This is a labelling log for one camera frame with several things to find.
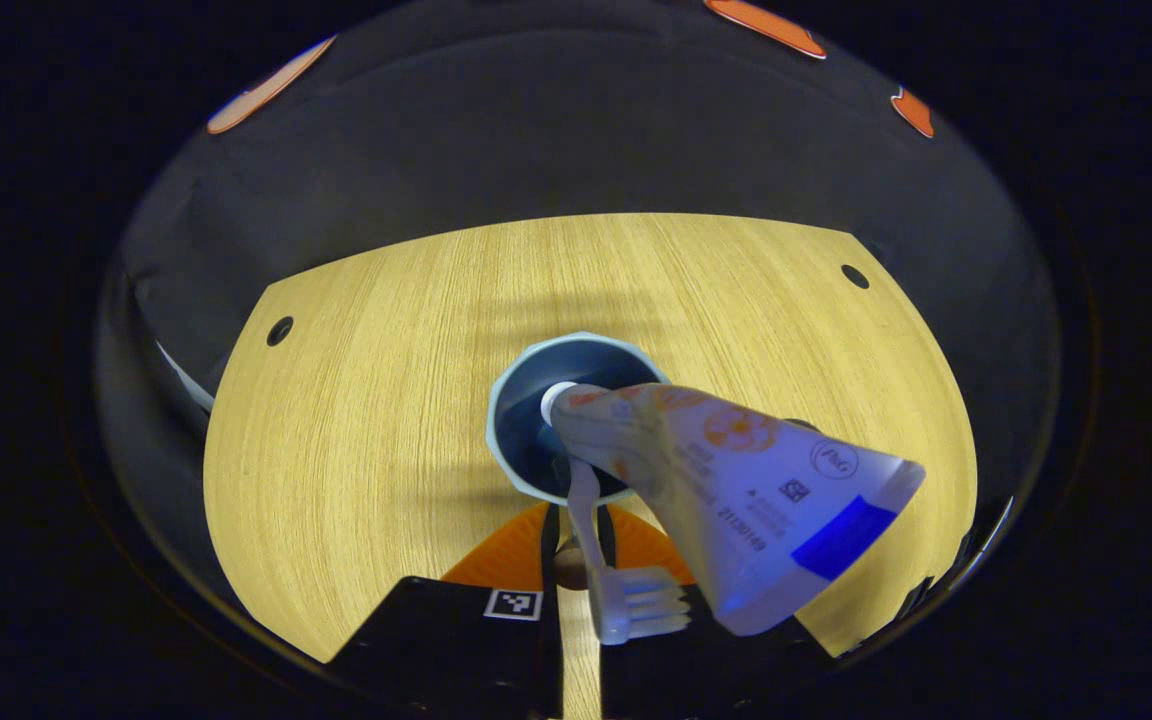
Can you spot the wooden desktop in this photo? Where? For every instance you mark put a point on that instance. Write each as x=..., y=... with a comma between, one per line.
x=356, y=420

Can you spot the dark brown round coaster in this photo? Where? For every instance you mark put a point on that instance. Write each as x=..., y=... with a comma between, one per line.
x=804, y=424

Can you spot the white toothbrush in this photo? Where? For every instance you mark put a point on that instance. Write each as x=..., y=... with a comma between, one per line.
x=636, y=605

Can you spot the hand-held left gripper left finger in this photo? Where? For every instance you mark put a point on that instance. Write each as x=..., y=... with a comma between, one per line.
x=551, y=640

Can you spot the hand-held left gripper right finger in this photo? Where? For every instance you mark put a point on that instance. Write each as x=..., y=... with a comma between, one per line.
x=676, y=680

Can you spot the white toothpaste tube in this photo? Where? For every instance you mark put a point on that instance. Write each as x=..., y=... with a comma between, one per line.
x=756, y=490

